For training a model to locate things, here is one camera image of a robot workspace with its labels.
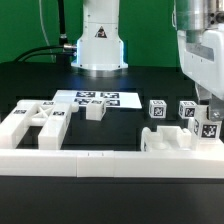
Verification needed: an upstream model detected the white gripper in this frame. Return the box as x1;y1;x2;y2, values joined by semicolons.
177;29;224;121

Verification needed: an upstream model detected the white chair seat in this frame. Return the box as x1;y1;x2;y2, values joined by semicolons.
140;124;224;153

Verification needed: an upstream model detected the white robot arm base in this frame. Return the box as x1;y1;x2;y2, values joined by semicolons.
71;0;128;77

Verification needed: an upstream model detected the white tagged nut cube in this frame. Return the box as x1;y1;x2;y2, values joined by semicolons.
178;101;197;119
149;100;167;118

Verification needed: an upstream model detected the flat white tag plate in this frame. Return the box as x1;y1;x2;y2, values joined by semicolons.
53;90;142;109

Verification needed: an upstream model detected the white U-shaped obstacle frame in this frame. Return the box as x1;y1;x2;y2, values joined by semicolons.
0;114;224;178

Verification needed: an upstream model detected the white chair back frame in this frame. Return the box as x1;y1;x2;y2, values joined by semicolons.
10;100;79;150

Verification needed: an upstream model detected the black hose with connector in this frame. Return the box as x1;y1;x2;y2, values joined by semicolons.
57;0;68;46

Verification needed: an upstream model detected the black cable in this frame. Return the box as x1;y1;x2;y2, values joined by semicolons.
13;45;78;63

